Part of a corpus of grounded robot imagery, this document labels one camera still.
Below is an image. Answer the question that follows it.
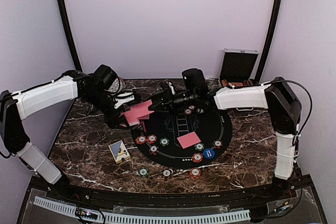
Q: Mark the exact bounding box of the left black frame post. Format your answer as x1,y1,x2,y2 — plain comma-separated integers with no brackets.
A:
57,0,82,71

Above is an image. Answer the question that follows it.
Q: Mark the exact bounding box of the aluminium poker chip case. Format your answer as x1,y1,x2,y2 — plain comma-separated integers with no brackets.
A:
218,48,259,87

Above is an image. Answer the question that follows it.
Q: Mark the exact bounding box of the black front table rail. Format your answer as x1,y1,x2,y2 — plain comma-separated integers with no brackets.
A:
31,178,299,209

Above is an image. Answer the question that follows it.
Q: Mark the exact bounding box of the green poker chip stack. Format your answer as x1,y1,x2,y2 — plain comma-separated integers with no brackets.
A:
138,168,149,178

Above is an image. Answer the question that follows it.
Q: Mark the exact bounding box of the brown poker chip stack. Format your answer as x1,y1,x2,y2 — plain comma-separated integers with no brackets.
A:
162,168,174,178

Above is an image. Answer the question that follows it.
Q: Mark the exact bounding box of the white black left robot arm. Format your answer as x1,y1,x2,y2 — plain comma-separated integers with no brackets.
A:
1,65,135,185

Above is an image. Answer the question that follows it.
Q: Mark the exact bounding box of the white slotted cable duct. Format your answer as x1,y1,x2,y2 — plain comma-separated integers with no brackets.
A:
33,196,251,223

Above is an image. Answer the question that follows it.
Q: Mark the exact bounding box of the red card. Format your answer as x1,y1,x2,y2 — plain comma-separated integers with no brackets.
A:
130,100,154,119

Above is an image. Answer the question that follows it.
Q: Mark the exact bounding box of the red card mat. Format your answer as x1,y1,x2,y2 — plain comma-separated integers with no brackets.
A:
177,132,201,149

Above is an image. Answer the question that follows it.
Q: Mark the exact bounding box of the round black poker mat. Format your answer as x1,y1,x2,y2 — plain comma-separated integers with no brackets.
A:
131,106,233,169

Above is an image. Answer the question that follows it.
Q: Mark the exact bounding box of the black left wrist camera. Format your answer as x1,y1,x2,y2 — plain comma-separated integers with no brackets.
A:
93,65,117,90

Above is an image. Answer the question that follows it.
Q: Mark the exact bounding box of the right black frame post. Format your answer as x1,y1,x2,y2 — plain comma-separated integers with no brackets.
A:
255,0,281,82

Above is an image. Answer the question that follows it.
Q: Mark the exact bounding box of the blue small blind button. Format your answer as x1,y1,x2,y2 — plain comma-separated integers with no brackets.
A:
203,148,215,159

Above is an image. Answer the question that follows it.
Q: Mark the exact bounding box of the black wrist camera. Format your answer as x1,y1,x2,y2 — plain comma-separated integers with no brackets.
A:
182,68,208,94
93,65,117,90

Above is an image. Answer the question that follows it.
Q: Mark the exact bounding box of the red poker chip stack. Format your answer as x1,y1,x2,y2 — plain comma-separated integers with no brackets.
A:
190,168,202,179

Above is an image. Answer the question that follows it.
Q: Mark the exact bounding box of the floral patterned ceramic bowl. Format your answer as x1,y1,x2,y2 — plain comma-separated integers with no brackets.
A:
107,77,124,94

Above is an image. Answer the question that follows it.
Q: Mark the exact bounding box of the black frame post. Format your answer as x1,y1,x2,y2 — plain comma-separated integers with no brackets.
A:
255,0,281,82
57,0,82,71

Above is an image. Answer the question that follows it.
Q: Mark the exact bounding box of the red playing card deck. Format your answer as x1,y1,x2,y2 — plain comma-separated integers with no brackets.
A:
121,109,151,126

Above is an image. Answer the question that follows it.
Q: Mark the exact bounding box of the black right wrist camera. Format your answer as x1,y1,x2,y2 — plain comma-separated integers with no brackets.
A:
182,68,208,94

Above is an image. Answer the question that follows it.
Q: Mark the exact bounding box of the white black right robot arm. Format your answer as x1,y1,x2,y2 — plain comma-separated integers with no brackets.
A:
149,77,302,180

